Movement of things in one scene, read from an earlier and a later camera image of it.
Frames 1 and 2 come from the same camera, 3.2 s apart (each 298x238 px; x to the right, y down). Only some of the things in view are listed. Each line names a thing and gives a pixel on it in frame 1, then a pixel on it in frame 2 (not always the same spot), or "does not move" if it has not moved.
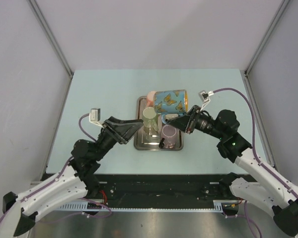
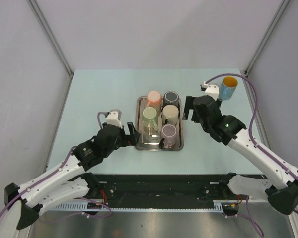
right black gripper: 182,122 → 189,105
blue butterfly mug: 171,104 → 228,88
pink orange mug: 150,97 does not move
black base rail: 154,189 does not move
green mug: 149,118 does not move
